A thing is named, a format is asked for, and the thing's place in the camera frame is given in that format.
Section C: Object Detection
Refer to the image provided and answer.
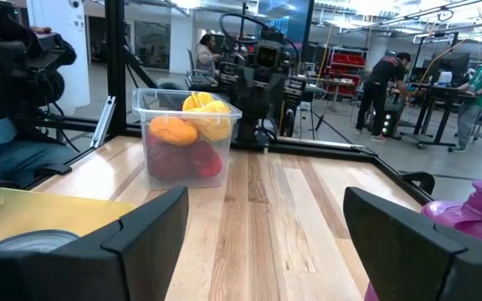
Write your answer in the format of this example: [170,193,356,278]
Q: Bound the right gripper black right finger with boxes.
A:
[342,186,482,301]

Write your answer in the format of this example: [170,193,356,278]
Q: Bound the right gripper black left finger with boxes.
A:
[0,186,190,301]

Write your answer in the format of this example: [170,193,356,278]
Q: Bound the yellow round toy food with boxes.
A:
[187,99,233,142]

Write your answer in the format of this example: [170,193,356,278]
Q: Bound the magenta plastic bottle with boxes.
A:
[363,179,482,301]

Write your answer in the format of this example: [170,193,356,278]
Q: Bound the orange toy food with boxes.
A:
[148,115,200,147]

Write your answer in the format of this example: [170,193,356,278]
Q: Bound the dark red crinkled cabbage toy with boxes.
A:
[146,135,195,183]

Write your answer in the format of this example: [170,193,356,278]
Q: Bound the black computer desk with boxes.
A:
[156,74,331,110]

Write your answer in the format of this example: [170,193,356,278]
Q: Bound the black keyboard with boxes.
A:
[185,74,220,90]

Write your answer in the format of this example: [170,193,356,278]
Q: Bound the large computer monitor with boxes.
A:
[257,0,315,56]

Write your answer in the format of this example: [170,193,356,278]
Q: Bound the shiny silver round can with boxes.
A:
[0,228,80,254]

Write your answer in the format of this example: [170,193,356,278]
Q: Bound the red storage shelf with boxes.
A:
[326,46,368,99]

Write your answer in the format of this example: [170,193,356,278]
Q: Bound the black table clamp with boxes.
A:
[34,162,74,177]
[398,171,437,196]

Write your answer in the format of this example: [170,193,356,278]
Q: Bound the white square pillar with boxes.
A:
[26,0,92,115]
[168,11,194,76]

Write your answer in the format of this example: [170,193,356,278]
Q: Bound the yellow translucent plastic bin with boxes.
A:
[0,186,137,252]

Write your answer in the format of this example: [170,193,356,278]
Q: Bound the clear plastic container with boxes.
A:
[131,88,244,191]

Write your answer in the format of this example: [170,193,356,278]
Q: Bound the computer tower with blue lights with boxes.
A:
[380,105,406,140]

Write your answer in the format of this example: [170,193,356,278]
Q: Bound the wooden desk with black legs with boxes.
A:
[398,82,477,150]

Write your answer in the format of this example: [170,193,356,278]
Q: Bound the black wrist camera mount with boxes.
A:
[254,39,285,70]

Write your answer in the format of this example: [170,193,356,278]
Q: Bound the thick black cable loop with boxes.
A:
[218,12,301,59]

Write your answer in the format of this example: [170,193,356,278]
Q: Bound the silver aluminium bracket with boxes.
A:
[90,95,117,150]

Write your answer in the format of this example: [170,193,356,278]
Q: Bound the black aluminium rig frame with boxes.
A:
[13,0,437,207]

